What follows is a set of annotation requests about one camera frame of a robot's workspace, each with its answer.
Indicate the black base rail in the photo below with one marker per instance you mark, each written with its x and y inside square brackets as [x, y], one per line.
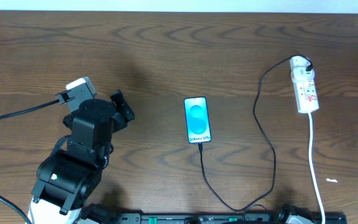
[99, 215]

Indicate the small white paper scrap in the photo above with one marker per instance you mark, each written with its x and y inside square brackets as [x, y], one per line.
[331, 180]

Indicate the white power strip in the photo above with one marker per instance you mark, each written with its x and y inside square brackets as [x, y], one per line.
[305, 90]

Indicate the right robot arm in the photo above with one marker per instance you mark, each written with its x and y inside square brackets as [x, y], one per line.
[295, 215]

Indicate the blue Galaxy smartphone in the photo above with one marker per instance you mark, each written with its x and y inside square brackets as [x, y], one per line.
[197, 120]

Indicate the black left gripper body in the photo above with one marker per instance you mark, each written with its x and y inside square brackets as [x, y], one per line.
[122, 106]

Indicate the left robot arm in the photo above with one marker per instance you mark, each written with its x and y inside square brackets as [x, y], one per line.
[68, 176]

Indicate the white USB charger plug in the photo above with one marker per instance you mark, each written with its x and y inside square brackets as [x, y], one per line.
[299, 61]

